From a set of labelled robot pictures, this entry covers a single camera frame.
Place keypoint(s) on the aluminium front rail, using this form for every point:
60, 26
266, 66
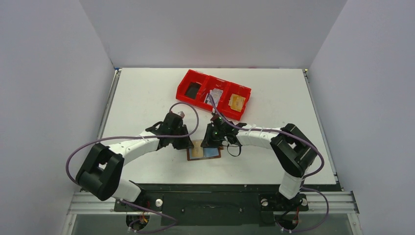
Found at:
332, 202

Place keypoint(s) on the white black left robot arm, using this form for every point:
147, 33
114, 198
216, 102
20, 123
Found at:
100, 173

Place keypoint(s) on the yellow credit card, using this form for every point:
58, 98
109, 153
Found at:
197, 152

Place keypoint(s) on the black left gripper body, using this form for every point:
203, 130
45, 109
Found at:
180, 143

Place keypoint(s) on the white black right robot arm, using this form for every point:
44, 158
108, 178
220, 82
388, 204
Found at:
292, 148

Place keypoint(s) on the brown leather card holder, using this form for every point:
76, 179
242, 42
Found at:
209, 153

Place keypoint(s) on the black card in bin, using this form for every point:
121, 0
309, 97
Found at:
192, 90

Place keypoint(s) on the white grey cards in bin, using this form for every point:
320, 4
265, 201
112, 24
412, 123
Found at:
216, 96

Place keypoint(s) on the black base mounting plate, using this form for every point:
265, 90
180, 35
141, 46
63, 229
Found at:
223, 217

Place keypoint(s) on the red three-compartment plastic bin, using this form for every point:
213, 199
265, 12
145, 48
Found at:
205, 91

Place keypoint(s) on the yellow card in bin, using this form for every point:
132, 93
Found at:
236, 102

